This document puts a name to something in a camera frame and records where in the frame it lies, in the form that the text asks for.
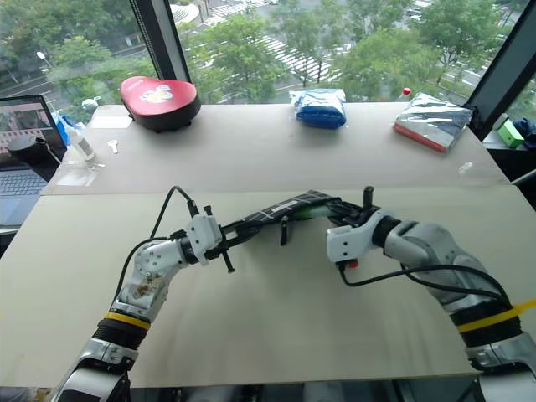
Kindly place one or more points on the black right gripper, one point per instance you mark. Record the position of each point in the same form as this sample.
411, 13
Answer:
356, 214

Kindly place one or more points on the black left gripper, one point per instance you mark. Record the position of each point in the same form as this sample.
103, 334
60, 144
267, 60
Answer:
219, 249

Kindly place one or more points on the black grid pouch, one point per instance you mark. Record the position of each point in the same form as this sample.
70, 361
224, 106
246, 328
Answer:
268, 213

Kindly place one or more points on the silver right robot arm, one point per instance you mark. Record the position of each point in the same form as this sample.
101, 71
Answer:
435, 247

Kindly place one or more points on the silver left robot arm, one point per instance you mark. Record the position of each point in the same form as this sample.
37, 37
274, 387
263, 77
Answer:
155, 259

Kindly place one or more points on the grey cloth in plastic bag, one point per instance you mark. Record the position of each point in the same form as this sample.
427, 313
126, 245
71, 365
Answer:
433, 121

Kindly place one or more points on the blue cloth in plastic bag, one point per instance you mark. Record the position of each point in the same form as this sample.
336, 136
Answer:
320, 109

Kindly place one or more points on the clear plastic wrapper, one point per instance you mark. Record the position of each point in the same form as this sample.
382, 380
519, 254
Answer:
467, 169

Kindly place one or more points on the red-capped bottle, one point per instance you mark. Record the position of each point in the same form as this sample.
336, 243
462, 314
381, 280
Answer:
407, 92

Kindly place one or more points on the small white key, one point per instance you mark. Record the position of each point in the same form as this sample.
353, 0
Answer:
112, 146

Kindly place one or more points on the red heart-shaped case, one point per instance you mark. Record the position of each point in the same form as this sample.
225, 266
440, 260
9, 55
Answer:
159, 100

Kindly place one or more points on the clear plastic sheet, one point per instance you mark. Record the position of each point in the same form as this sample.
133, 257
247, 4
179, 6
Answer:
77, 176

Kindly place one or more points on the green box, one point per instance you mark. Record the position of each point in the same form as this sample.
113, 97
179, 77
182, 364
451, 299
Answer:
511, 134

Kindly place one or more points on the white paper sheet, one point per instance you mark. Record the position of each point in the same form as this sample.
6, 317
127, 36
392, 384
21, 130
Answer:
109, 122

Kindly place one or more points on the small white bottle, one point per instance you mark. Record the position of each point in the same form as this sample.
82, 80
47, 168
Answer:
81, 144

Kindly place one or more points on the dark blue cloth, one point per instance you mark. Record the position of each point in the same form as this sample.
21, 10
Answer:
528, 132

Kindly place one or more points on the blue plastic bag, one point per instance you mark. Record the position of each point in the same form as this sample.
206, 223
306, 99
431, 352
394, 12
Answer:
67, 123

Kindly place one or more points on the black window pillar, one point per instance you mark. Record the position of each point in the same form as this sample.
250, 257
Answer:
161, 37
506, 63

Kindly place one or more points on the open laptop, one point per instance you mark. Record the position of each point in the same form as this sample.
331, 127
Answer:
21, 184

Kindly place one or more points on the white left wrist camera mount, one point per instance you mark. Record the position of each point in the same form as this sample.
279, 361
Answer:
201, 234

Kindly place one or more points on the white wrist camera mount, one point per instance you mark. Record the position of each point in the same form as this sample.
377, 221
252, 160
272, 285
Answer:
347, 240
201, 234

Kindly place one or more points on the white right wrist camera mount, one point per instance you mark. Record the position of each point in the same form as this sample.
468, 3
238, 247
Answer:
347, 240

